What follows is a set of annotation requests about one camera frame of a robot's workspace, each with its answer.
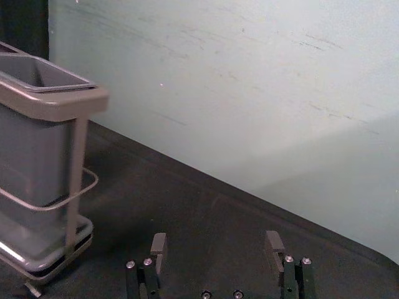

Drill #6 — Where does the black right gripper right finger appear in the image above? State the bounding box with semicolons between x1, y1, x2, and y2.
264;230;314;299

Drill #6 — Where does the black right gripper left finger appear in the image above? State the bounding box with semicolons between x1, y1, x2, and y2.
125;232;169;299

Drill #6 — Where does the black table cloth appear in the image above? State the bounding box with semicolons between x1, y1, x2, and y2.
0;119;399;299

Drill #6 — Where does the grey plastic drip tray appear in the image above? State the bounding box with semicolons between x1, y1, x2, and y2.
0;205;94;272

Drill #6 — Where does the grey plastic bin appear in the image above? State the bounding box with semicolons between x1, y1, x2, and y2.
0;54;98;209

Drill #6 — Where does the black rack with steel bars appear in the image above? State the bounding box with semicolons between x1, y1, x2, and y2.
0;40;110;298

